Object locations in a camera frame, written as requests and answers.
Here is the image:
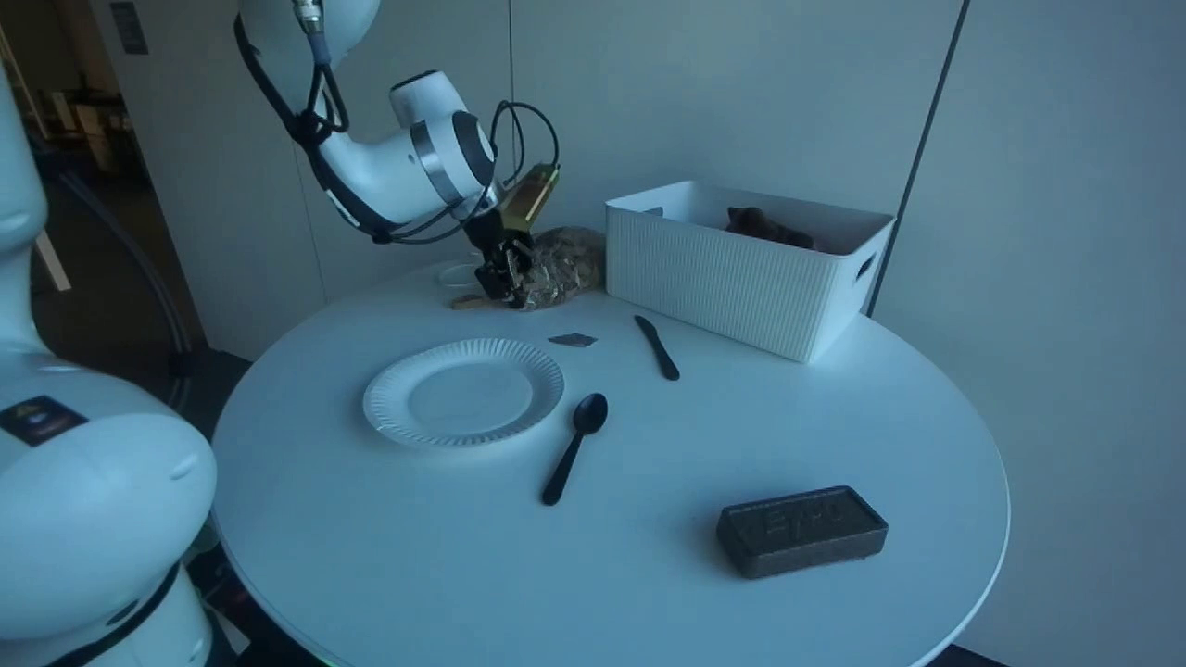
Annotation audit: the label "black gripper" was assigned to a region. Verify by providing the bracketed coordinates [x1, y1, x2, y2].
[465, 205, 539, 306]

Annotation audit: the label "white plastic bin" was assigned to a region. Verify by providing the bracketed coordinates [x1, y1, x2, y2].
[603, 176, 898, 368]

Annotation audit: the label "black whiteboard eraser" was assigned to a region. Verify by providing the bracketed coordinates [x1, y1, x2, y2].
[711, 483, 890, 580]

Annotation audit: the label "black plastic spoon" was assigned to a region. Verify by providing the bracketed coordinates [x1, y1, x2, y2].
[539, 388, 612, 509]

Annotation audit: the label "black cable bundle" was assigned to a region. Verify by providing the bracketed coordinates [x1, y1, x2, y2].
[230, 0, 569, 243]

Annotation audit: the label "white paper plate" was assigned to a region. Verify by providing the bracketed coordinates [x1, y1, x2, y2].
[361, 337, 569, 453]

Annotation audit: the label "black plastic knife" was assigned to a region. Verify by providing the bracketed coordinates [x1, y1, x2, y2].
[629, 312, 682, 386]

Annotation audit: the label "dark items inside bin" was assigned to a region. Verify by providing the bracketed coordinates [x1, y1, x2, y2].
[721, 205, 828, 257]

